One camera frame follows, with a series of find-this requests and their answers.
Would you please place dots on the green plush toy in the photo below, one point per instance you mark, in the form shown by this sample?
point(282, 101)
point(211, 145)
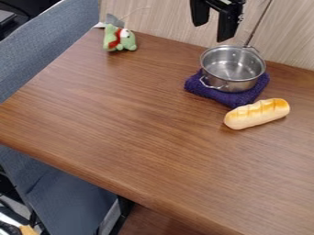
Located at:
point(117, 38)

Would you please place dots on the purple cloth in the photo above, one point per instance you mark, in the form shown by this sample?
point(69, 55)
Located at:
point(245, 96)

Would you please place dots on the toy bread loaf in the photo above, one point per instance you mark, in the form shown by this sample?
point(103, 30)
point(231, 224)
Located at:
point(256, 113)

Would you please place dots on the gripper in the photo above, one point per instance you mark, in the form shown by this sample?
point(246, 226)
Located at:
point(227, 2)

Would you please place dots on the silver pot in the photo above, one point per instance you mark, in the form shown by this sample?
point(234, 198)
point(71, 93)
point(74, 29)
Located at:
point(232, 68)

